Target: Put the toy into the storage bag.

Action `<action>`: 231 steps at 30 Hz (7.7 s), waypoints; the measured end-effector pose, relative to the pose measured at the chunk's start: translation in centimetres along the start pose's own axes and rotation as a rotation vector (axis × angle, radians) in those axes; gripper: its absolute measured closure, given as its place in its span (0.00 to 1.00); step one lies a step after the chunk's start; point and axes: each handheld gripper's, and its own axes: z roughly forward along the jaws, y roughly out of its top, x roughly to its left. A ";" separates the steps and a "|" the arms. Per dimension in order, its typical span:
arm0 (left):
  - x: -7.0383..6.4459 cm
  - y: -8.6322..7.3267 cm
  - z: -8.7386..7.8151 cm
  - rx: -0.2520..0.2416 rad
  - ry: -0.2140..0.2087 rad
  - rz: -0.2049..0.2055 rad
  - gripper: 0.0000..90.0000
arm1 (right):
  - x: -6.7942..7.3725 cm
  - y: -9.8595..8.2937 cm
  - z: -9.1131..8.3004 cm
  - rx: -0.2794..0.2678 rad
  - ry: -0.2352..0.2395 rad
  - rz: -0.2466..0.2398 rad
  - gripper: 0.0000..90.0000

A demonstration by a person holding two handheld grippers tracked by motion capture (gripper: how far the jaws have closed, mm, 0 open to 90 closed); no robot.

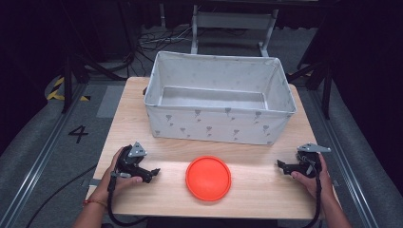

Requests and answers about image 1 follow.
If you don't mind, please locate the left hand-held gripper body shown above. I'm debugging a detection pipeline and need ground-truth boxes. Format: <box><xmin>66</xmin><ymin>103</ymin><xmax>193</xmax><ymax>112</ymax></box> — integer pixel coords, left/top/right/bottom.
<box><xmin>115</xmin><ymin>141</ymin><xmax>153</xmax><ymax>184</ymax></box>

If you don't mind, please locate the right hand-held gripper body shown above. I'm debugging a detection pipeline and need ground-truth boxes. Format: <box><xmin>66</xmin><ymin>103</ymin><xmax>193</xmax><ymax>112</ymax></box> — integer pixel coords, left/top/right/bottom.
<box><xmin>282</xmin><ymin>142</ymin><xmax>332</xmax><ymax>180</ymax></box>

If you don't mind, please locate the orange round plate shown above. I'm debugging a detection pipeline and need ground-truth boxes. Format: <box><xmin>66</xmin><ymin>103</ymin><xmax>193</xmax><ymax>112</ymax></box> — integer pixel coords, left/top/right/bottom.
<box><xmin>184</xmin><ymin>155</ymin><xmax>232</xmax><ymax>202</ymax></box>

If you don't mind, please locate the grey fabric storage box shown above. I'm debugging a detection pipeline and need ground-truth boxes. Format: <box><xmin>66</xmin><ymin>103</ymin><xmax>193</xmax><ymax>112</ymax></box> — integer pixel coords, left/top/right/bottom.
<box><xmin>144</xmin><ymin>50</ymin><xmax>298</xmax><ymax>146</ymax></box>

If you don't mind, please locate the person's right hand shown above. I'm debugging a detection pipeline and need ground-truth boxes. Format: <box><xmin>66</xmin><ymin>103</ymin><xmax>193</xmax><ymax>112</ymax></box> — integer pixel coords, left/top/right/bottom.
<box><xmin>290</xmin><ymin>152</ymin><xmax>335</xmax><ymax>201</ymax></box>

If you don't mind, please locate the person's left hand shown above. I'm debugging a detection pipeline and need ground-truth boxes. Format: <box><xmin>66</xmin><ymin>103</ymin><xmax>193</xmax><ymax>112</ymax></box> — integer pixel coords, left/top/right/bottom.
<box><xmin>94</xmin><ymin>146</ymin><xmax>144</xmax><ymax>203</ymax></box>

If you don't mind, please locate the black tripod stand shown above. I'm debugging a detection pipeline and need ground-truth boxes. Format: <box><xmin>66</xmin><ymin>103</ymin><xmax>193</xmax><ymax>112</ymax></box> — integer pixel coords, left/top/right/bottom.
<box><xmin>286</xmin><ymin>9</ymin><xmax>336</xmax><ymax>121</ymax></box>
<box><xmin>58</xmin><ymin>0</ymin><xmax>127</xmax><ymax>114</ymax></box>

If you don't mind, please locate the yellow black hazard tape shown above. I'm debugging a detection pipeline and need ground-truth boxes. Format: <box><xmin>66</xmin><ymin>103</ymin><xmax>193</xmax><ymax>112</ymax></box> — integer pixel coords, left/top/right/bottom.
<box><xmin>47</xmin><ymin>76</ymin><xmax>91</xmax><ymax>103</ymax></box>

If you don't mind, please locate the grey metal stand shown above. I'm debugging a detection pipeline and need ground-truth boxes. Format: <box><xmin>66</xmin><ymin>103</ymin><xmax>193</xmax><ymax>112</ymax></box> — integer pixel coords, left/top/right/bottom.
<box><xmin>189</xmin><ymin>4</ymin><xmax>279</xmax><ymax>58</ymax></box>

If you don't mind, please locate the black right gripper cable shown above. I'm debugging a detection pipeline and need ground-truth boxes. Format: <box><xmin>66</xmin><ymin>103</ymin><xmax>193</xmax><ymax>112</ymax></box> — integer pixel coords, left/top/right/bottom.
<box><xmin>300</xmin><ymin>160</ymin><xmax>323</xmax><ymax>228</ymax></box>

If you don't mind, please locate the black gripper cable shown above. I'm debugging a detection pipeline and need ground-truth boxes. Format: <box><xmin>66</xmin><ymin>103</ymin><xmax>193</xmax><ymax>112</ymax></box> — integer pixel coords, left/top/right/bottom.
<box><xmin>106</xmin><ymin>171</ymin><xmax>150</xmax><ymax>228</ymax></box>
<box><xmin>300</xmin><ymin>160</ymin><xmax>323</xmax><ymax>228</ymax></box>

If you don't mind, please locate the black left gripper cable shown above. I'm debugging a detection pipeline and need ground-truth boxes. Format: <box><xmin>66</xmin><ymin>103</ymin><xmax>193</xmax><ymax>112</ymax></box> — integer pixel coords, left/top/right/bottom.
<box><xmin>106</xmin><ymin>171</ymin><xmax>150</xmax><ymax>228</ymax></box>

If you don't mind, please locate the red string bracelet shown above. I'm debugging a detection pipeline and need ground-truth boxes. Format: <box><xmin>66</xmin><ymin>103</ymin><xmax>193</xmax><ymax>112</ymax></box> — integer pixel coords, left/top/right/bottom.
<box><xmin>83</xmin><ymin>199</ymin><xmax>108</xmax><ymax>209</ymax></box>

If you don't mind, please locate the black floor cable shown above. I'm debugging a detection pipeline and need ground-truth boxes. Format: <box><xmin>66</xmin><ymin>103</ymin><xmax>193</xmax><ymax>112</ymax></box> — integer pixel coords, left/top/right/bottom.
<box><xmin>24</xmin><ymin>163</ymin><xmax>99</xmax><ymax>228</ymax></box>

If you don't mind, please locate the bundle of floor cables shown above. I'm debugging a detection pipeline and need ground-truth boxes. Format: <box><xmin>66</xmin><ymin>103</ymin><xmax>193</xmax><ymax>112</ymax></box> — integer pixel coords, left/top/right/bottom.
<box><xmin>126</xmin><ymin>25</ymin><xmax>194</xmax><ymax>69</ymax></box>

